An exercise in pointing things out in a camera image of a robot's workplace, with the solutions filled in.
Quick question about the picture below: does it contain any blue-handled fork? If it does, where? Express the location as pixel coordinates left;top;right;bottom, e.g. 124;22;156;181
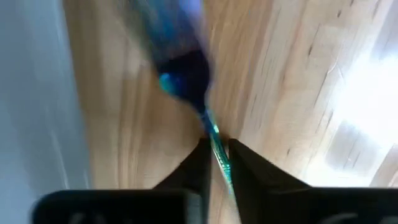
136;0;234;196

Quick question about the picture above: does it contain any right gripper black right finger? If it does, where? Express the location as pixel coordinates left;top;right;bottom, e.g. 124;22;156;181
228;138;312;224

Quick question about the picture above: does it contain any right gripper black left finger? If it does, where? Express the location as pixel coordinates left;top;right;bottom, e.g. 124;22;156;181
151;136;213;224

